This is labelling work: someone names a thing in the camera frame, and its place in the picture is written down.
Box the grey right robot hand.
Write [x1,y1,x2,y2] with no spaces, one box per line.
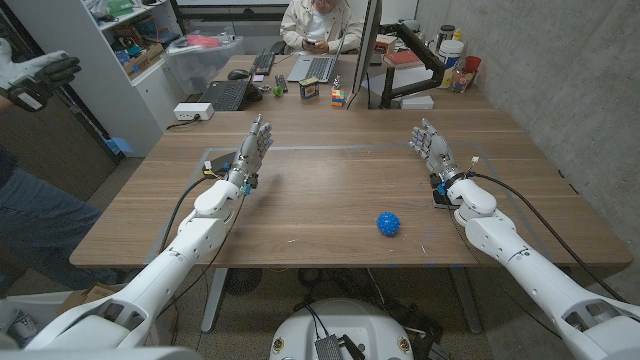
[408,117,464,184]

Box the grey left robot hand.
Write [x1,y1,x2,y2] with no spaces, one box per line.
[227,113,275,187]

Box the black glasses case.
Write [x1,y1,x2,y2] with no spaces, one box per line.
[202,151,237,176]

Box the blue spiky ball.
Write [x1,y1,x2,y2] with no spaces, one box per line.
[376,211,402,237]

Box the flat white box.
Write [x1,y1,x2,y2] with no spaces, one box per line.
[399,94,435,111]

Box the black keyboard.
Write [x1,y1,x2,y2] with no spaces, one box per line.
[249,49,277,76]
[198,79,251,112]

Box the white power strip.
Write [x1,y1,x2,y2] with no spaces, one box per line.
[173,102,215,122]

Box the clear jar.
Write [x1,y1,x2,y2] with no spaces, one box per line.
[451,68,475,95]

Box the small yellow black box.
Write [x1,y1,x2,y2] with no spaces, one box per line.
[298,76,321,100]

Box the white plastic tub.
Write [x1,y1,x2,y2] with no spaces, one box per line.
[437,39,466,71]

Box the clear plastic storage bin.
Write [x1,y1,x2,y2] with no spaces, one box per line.
[162,33,245,96]

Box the red book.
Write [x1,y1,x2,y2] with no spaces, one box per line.
[382,49,425,70]

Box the silver laptop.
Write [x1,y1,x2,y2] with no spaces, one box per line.
[286,32,347,84]

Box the black lidded bottle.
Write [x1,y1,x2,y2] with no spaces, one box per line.
[435,24,457,51]

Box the orange box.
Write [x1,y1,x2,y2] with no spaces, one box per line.
[373,33,398,55]

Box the computer monitor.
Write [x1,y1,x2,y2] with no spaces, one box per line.
[349,0,384,96]

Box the blue plastic piece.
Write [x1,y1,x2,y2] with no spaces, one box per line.
[103,135,135,156]

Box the black floor fan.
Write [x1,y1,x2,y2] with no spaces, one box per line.
[223,268,264,296]

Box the cardboard box on shelf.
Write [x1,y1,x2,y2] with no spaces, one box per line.
[122,42,165,77]

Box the seated person in cream jacket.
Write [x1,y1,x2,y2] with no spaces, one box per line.
[278,0,365,55]

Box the grey table leg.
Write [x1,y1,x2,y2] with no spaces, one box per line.
[200,268,229,334]
[448,266,484,335]

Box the white shelf cabinet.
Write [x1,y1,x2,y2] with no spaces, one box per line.
[4,0,189,159]

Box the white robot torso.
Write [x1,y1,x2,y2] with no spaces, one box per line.
[269,298,415,360]

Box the grey finned module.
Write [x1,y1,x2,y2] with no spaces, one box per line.
[313,334,345,360]

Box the flat brown cardboard box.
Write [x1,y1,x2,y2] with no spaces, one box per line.
[57,283,119,316]

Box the standing person in jeans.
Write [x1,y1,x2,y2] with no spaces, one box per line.
[0,94,119,301]

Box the white and black glove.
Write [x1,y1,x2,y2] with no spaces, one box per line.
[0,37,83,113]

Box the white floor bin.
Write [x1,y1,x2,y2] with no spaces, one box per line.
[0,292,71,349]

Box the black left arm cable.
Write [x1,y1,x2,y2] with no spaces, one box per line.
[157,172,221,256]

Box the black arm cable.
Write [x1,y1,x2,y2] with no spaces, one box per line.
[468,170,627,304]
[157,172,221,256]

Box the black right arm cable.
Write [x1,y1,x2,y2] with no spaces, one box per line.
[468,170,627,304]

